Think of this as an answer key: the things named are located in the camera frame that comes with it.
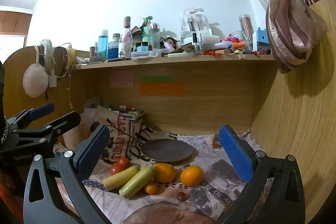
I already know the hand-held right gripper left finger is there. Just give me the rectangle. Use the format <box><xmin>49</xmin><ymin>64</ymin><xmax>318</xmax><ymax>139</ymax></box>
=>
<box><xmin>23</xmin><ymin>124</ymin><xmax>113</xmax><ymax>224</ymax></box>

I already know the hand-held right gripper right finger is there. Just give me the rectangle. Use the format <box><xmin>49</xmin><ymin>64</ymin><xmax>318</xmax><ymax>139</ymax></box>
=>
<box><xmin>217</xmin><ymin>124</ymin><xmax>305</xmax><ymax>224</ymax></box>

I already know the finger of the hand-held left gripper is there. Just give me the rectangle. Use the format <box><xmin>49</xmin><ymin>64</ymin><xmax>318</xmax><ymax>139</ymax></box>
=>
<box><xmin>10</xmin><ymin>111</ymin><xmax>81</xmax><ymax>147</ymax></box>
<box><xmin>5</xmin><ymin>102</ymin><xmax>55</xmax><ymax>130</ymax></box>

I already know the red tomato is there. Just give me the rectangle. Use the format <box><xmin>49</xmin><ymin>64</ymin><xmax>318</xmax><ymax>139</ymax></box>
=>
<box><xmin>117</xmin><ymin>157</ymin><xmax>131</xmax><ymax>169</ymax></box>
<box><xmin>110</xmin><ymin>164</ymin><xmax>124</xmax><ymax>176</ymax></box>

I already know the yellow corn cob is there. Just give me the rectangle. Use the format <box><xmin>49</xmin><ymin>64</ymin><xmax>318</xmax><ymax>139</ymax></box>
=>
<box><xmin>102</xmin><ymin>165</ymin><xmax>140</xmax><ymax>191</ymax></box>
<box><xmin>119</xmin><ymin>166</ymin><xmax>157</xmax><ymax>198</ymax></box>

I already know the large orange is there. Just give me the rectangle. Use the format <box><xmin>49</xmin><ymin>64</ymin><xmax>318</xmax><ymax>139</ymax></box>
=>
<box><xmin>180</xmin><ymin>165</ymin><xmax>205</xmax><ymax>187</ymax></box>
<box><xmin>153</xmin><ymin>162</ymin><xmax>177</xmax><ymax>184</ymax></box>

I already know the dark round plate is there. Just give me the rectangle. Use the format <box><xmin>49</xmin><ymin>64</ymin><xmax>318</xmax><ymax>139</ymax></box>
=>
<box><xmin>141</xmin><ymin>138</ymin><xmax>198</xmax><ymax>163</ymax></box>

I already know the small tangerine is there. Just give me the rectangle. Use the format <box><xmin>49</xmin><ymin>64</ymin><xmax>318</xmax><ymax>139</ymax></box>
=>
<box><xmin>144</xmin><ymin>182</ymin><xmax>159</xmax><ymax>195</ymax></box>

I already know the cream tumbler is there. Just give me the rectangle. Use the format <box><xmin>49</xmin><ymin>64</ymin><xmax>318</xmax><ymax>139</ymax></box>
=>
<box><xmin>63</xmin><ymin>123</ymin><xmax>88</xmax><ymax>150</ymax></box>

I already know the red lettered printed paper bag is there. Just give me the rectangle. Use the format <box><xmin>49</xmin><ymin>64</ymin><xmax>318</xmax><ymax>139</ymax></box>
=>
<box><xmin>89</xmin><ymin>105</ymin><xmax>158</xmax><ymax>161</ymax></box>

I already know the white fluffy puff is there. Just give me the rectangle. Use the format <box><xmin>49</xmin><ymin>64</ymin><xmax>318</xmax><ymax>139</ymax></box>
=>
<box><xmin>22</xmin><ymin>63</ymin><xmax>50</xmax><ymax>98</ymax></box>

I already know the newspaper print table cover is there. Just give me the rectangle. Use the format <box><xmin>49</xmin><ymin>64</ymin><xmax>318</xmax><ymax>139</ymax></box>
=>
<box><xmin>52</xmin><ymin>127</ymin><xmax>273</xmax><ymax>224</ymax></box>

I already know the stack of books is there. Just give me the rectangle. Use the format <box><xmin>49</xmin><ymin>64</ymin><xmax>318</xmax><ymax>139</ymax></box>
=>
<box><xmin>109</xmin><ymin>105</ymin><xmax>145</xmax><ymax>123</ymax></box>

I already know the wooden desk hutch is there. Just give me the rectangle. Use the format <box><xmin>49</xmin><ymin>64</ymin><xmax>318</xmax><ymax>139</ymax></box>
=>
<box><xmin>3</xmin><ymin>0</ymin><xmax>336</xmax><ymax>217</ymax></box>

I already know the patterned headband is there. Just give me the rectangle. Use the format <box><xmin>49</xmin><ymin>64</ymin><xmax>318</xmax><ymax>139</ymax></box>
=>
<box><xmin>54</xmin><ymin>43</ymin><xmax>76</xmax><ymax>78</ymax></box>

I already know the white furry headband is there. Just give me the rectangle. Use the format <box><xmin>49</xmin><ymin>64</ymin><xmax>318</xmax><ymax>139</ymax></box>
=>
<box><xmin>37</xmin><ymin>39</ymin><xmax>56</xmax><ymax>75</ymax></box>

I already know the pink sticky note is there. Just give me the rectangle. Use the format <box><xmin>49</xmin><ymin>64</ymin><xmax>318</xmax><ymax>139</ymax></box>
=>
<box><xmin>110</xmin><ymin>70</ymin><xmax>135</xmax><ymax>88</ymax></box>

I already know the white black dotted cloth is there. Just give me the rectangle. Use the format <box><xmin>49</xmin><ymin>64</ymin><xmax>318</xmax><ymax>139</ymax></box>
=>
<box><xmin>83</xmin><ymin>177</ymin><xmax>189</xmax><ymax>192</ymax></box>

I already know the blue liquid bottle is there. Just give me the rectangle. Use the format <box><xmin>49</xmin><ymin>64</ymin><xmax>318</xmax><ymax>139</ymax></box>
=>
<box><xmin>99</xmin><ymin>29</ymin><xmax>109</xmax><ymax>59</ymax></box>

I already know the jar of blue beads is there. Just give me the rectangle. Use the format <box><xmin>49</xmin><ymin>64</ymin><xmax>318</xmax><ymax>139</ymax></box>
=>
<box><xmin>108</xmin><ymin>34</ymin><xmax>121</xmax><ymax>59</ymax></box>

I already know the green sticky note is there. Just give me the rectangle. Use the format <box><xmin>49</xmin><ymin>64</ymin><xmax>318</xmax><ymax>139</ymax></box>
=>
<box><xmin>142</xmin><ymin>75</ymin><xmax>174</xmax><ymax>82</ymax></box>

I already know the clear glass bottle brown cap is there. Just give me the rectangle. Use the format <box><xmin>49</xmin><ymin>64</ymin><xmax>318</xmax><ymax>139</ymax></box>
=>
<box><xmin>119</xmin><ymin>16</ymin><xmax>134</xmax><ymax>59</ymax></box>

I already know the clear plastic box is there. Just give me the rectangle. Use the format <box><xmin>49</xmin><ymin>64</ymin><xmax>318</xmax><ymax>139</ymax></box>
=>
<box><xmin>131</xmin><ymin>50</ymin><xmax>162</xmax><ymax>60</ymax></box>

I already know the white squeeze bottle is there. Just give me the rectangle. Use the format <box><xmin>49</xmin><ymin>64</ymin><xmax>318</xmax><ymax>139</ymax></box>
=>
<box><xmin>214</xmin><ymin>40</ymin><xmax>234</xmax><ymax>50</ymax></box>

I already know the blue white box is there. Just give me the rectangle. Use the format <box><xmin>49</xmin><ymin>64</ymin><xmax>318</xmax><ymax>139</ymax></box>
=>
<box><xmin>252</xmin><ymin>27</ymin><xmax>271</xmax><ymax>53</ymax></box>

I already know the round glass jar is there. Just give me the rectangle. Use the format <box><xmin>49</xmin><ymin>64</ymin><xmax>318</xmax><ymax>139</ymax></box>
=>
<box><xmin>228</xmin><ymin>30</ymin><xmax>246</xmax><ymax>43</ymax></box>

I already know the green pump bottle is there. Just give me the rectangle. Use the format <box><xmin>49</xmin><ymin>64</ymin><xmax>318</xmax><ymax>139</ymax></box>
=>
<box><xmin>142</xmin><ymin>15</ymin><xmax>154</xmax><ymax>44</ymax></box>

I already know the clear bottle silver cap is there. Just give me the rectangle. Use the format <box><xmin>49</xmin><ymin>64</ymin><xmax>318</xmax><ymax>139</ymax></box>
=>
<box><xmin>149</xmin><ymin>23</ymin><xmax>161</xmax><ymax>50</ymax></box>

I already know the jar of pencils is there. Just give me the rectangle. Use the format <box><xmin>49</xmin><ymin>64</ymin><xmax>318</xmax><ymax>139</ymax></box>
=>
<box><xmin>238</xmin><ymin>14</ymin><xmax>253</xmax><ymax>53</ymax></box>

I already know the doll head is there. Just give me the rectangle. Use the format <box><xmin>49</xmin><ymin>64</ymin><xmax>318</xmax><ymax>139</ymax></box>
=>
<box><xmin>165</xmin><ymin>36</ymin><xmax>177</xmax><ymax>50</ymax></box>

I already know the clear acrylic organizer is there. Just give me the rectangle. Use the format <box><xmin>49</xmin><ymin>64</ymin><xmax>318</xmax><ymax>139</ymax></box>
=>
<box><xmin>180</xmin><ymin>7</ymin><xmax>213</xmax><ymax>41</ymax></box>

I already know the pink brown tied curtain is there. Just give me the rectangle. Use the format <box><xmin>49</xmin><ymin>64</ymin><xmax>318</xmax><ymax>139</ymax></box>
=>
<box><xmin>207</xmin><ymin>0</ymin><xmax>329</xmax><ymax>75</ymax></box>

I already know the beaded hanging cord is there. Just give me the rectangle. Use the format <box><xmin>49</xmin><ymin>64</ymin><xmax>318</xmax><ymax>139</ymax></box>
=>
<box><xmin>68</xmin><ymin>74</ymin><xmax>73</xmax><ymax>108</ymax></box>

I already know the wooden wall cabinet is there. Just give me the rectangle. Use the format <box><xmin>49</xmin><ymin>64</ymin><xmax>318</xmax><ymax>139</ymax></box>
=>
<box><xmin>0</xmin><ymin>6</ymin><xmax>33</xmax><ymax>36</ymax></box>

